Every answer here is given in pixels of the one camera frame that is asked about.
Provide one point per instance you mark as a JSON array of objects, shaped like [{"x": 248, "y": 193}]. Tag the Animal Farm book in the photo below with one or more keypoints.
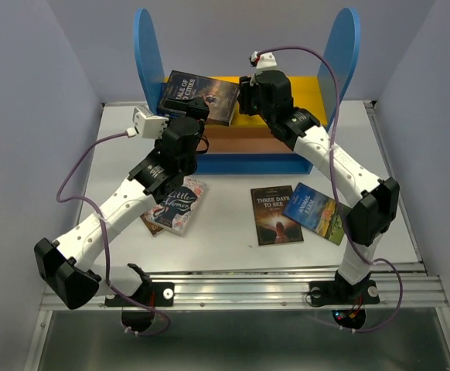
[{"x": 317, "y": 213}]

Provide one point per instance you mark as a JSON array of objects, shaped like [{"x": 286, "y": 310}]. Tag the blue yellow wooden bookshelf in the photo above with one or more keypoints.
[{"x": 247, "y": 146}]

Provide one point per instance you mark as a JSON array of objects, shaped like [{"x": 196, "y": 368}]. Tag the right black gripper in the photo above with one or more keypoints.
[{"x": 244, "y": 89}]

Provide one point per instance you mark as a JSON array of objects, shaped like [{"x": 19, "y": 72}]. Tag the Jane Eyre book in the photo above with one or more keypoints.
[{"x": 164, "y": 96}]

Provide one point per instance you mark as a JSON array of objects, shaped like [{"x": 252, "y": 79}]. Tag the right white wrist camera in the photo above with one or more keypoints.
[{"x": 263, "y": 62}]

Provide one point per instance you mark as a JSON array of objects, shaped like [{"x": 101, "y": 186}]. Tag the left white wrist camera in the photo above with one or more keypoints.
[{"x": 146, "y": 124}]

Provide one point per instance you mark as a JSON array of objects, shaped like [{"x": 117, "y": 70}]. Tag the Little Women book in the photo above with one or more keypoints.
[{"x": 176, "y": 211}]

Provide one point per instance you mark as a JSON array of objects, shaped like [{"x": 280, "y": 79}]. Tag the Three Days to See book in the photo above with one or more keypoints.
[{"x": 272, "y": 226}]

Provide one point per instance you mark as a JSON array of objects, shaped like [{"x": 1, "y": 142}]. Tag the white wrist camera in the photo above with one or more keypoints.
[
  {"x": 146, "y": 124},
  {"x": 263, "y": 62}
]

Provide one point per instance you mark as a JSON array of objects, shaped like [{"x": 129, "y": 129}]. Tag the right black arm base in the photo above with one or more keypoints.
[{"x": 347, "y": 300}]

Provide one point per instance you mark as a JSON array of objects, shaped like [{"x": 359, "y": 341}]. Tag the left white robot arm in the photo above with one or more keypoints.
[{"x": 65, "y": 263}]

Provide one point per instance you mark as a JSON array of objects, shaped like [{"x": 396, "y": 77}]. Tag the brown book far left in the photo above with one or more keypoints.
[{"x": 153, "y": 229}]

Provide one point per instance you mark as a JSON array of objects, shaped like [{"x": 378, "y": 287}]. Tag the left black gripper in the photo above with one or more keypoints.
[{"x": 196, "y": 107}]

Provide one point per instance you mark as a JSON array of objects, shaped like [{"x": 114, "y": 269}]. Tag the A Tale of Two Cities book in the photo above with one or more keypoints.
[{"x": 221, "y": 96}]

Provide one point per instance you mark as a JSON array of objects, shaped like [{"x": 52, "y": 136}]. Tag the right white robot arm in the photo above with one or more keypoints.
[{"x": 371, "y": 199}]

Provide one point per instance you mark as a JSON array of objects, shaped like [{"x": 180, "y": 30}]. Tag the aluminium mounting rail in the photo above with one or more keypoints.
[{"x": 411, "y": 287}]

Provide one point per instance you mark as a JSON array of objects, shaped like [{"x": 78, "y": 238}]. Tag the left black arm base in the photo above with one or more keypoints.
[{"x": 148, "y": 297}]

